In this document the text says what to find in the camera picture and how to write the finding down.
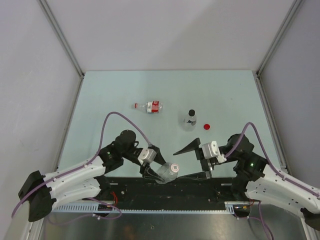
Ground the large clear unlabeled bottle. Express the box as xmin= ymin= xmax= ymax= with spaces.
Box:
xmin=156 ymin=162 xmax=178 ymax=184

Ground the small clear blue-label bottle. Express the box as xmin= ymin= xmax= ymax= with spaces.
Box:
xmin=182 ymin=112 xmax=197 ymax=132

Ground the black bottle cap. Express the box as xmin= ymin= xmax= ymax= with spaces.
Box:
xmin=188 ymin=109 xmax=195 ymax=117

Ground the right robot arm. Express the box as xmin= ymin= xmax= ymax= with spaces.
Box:
xmin=176 ymin=134 xmax=320 ymax=230

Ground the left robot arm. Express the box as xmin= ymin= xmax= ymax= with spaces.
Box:
xmin=18 ymin=130 xmax=166 ymax=222

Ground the clear red-label bottle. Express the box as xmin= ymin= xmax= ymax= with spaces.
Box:
xmin=132 ymin=100 xmax=163 ymax=114

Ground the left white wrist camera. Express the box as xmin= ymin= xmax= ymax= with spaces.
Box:
xmin=137 ymin=148 xmax=157 ymax=166

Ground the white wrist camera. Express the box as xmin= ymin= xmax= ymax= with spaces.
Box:
xmin=201 ymin=141 xmax=227 ymax=164
xmin=137 ymin=148 xmax=157 ymax=166

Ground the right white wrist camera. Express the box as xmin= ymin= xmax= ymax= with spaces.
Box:
xmin=201 ymin=141 xmax=227 ymax=164

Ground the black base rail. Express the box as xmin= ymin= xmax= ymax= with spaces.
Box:
xmin=96 ymin=177 xmax=249 ymax=211

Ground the grey slotted cable duct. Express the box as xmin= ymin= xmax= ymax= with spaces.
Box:
xmin=53 ymin=201 xmax=241 ymax=215

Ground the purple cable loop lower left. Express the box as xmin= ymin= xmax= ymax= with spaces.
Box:
xmin=47 ymin=197 xmax=122 ymax=226

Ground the purple cable loop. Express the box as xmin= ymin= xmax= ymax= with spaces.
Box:
xmin=239 ymin=199 xmax=273 ymax=240
xmin=47 ymin=197 xmax=122 ymax=226

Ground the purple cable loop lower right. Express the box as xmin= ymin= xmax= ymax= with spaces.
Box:
xmin=239 ymin=199 xmax=273 ymax=240

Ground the right aluminium frame post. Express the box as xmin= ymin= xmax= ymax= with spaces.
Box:
xmin=255 ymin=0 xmax=305 ymax=77

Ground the aluminium frame post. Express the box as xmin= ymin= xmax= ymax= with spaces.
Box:
xmin=255 ymin=0 xmax=305 ymax=77
xmin=37 ymin=0 xmax=85 ymax=79

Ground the left aluminium frame post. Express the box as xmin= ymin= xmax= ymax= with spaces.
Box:
xmin=37 ymin=0 xmax=85 ymax=79

